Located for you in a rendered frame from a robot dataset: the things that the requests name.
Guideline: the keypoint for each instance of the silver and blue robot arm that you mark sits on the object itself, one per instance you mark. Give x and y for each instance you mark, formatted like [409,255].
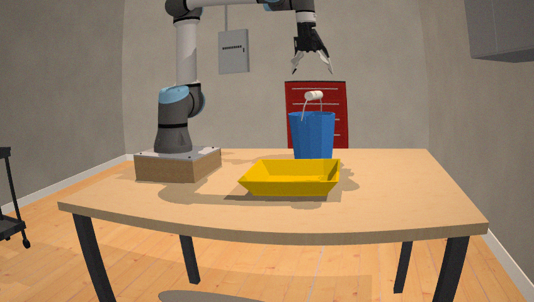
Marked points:
[176,102]

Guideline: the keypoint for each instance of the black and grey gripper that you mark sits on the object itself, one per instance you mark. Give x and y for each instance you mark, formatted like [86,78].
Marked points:
[304,43]

